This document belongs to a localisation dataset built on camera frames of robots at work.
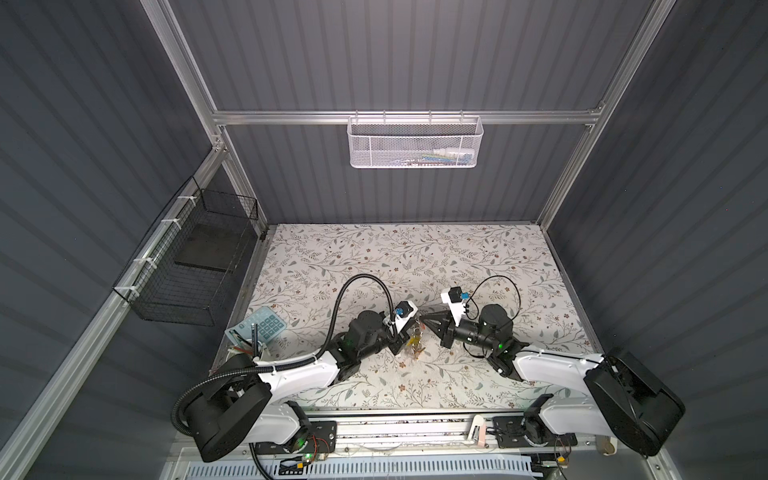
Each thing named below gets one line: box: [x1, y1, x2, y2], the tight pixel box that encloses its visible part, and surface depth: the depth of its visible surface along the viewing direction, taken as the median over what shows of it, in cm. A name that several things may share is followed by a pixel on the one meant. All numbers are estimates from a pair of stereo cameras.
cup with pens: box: [224, 322, 264, 360], surface depth 80 cm
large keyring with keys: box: [406, 321, 426, 360], surface depth 82 cm
